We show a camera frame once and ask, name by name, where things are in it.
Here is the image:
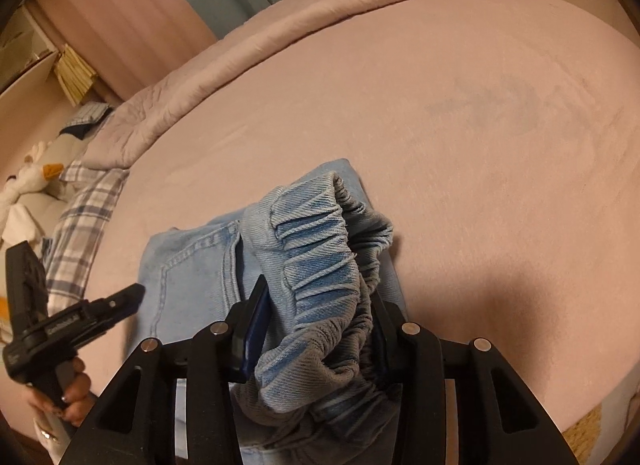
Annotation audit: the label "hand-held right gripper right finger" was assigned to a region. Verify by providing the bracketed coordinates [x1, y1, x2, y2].
[370, 292, 568, 465]

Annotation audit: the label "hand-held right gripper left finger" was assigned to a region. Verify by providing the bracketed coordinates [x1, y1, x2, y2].
[70, 276, 271, 465]

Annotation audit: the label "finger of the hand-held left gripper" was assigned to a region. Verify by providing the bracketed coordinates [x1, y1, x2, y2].
[90, 283, 146, 328]

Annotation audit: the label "light blue denim pants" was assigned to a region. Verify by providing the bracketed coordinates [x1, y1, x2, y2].
[136, 158, 406, 465]

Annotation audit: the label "person's left hand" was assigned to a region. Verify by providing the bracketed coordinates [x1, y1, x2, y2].
[27, 357, 93, 425]

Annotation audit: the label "grey plaid bedding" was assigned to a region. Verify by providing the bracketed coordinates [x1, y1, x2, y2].
[42, 158, 131, 306]

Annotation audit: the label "white plush duck toy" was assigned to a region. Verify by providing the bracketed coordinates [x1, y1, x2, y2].
[0, 142, 68, 246]

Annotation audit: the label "blue checked pillow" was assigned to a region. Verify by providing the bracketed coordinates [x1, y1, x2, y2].
[60, 102, 116, 138]

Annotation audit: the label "yellow fuzzy rug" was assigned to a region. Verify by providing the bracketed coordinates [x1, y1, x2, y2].
[560, 390, 626, 451]

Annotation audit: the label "stack of books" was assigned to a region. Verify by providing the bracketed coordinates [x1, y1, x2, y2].
[52, 42, 101, 108]

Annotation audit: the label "bed with beige sheet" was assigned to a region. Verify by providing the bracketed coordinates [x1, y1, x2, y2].
[10, 0, 640, 465]

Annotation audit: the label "pink quilted comforter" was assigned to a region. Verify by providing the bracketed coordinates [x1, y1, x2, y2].
[82, 0, 541, 168]

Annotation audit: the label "pink curtain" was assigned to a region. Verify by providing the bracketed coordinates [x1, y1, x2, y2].
[25, 0, 221, 101]

